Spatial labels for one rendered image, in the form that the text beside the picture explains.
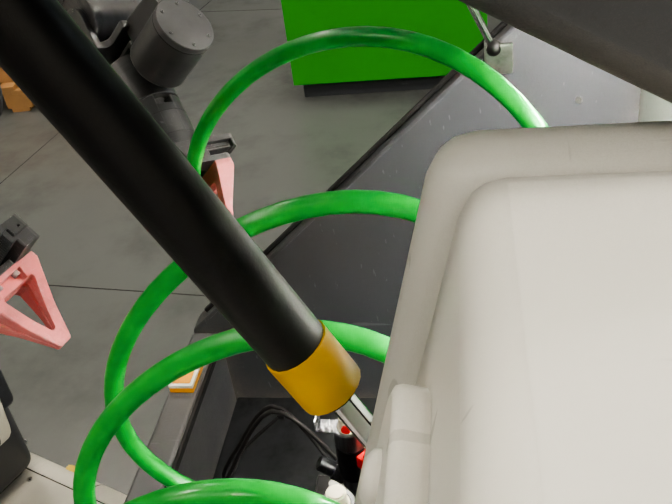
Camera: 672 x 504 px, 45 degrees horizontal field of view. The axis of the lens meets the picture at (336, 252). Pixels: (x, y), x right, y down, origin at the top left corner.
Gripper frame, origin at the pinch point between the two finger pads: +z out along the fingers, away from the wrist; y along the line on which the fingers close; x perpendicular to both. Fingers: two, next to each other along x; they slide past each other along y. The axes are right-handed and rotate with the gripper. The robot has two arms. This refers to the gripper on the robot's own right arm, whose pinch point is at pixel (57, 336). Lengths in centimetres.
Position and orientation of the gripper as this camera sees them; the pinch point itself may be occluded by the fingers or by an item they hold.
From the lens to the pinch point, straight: 71.9
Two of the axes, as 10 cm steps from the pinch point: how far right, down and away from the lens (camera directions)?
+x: 3.6, -5.6, 7.5
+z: 7.2, 6.7, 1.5
